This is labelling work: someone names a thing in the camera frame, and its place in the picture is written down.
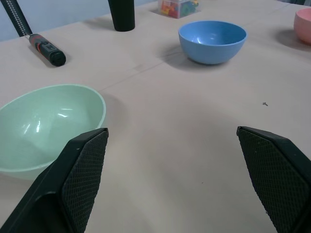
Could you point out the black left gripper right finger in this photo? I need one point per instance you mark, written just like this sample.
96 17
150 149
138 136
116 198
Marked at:
279 174

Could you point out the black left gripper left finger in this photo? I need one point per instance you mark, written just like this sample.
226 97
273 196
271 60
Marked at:
73 179

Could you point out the green bowl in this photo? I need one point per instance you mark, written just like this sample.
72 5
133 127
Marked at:
43 126

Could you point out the small dark screw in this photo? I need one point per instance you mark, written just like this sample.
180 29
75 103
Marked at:
265 104

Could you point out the black and red tool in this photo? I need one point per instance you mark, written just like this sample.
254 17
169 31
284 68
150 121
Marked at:
36 38

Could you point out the blue bowl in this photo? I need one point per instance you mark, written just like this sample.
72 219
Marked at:
211 43

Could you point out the red bowl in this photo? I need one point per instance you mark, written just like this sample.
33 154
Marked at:
303 25

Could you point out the black cup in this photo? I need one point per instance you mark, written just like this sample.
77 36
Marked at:
122 14

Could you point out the clear box of colourful blocks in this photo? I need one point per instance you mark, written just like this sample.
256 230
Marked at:
179 7

